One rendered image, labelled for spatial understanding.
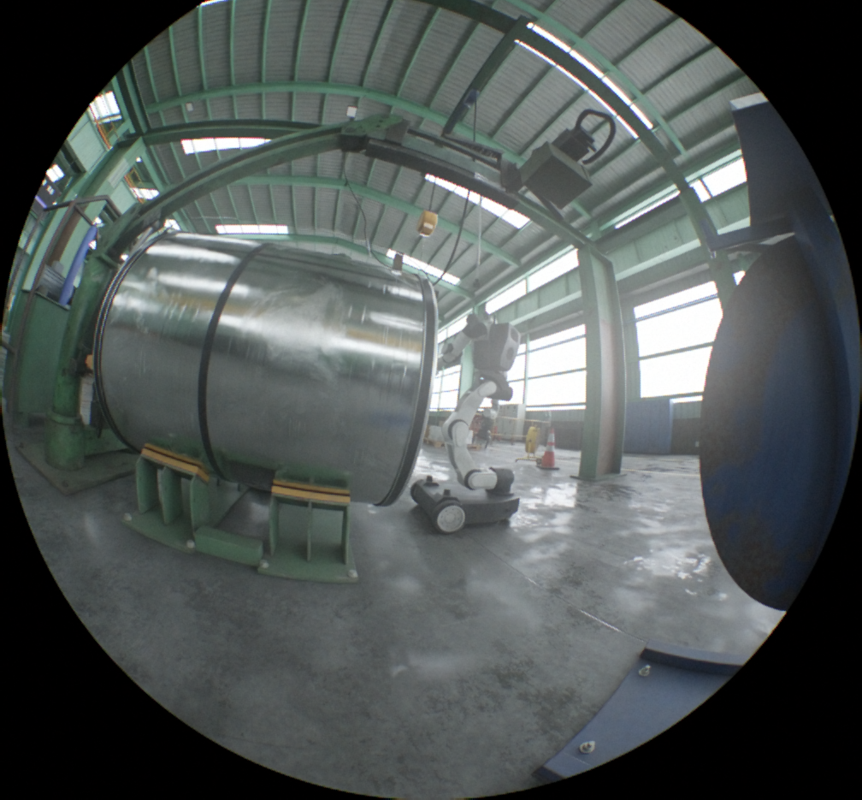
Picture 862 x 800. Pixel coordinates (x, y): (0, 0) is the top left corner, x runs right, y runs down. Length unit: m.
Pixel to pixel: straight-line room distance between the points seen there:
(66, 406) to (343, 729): 1.63
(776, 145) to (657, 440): 9.93
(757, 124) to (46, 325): 2.87
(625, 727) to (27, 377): 2.89
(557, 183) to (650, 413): 9.69
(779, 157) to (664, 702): 1.01
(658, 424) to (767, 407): 9.68
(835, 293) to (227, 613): 1.38
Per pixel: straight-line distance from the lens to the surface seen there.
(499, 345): 1.77
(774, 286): 0.64
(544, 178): 1.05
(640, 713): 0.82
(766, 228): 0.66
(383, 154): 1.30
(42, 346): 2.47
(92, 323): 1.57
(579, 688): 0.84
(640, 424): 10.50
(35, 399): 2.51
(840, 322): 0.56
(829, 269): 0.59
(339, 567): 1.12
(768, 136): 0.55
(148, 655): 0.83
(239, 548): 1.09
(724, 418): 0.56
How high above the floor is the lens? 0.63
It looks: 11 degrees up
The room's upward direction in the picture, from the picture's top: 7 degrees clockwise
